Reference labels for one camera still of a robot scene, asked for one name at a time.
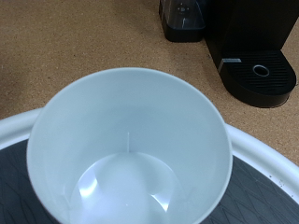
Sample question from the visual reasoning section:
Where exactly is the white mug green handle tape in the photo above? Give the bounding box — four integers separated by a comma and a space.
26, 67, 234, 224

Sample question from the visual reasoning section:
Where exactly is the black Keurig coffee machine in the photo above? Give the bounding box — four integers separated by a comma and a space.
204, 0, 299, 109

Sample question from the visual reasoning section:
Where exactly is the white two-tier turntable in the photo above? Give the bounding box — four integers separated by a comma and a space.
0, 106, 299, 224

